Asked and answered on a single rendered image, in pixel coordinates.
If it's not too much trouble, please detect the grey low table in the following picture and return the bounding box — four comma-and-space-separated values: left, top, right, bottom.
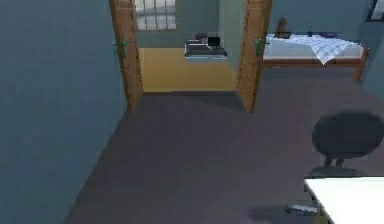
184, 39, 229, 62

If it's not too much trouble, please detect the brown wooden room door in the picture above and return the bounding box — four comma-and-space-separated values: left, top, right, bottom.
236, 0, 273, 115
109, 0, 145, 114

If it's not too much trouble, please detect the white barred window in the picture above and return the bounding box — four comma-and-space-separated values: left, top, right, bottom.
134, 0, 178, 32

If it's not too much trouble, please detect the brown lumpy object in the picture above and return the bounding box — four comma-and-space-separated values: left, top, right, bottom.
274, 16, 291, 39

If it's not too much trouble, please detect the wooden bed with white sheet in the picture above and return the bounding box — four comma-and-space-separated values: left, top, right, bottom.
262, 32, 371, 83

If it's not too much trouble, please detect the dark swivel chair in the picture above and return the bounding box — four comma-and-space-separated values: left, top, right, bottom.
308, 112, 384, 178

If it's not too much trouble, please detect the white table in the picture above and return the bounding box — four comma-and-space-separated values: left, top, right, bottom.
285, 176, 384, 224

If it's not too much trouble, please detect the green door handle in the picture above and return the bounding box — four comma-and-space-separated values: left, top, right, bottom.
113, 39, 132, 60
253, 38, 270, 58

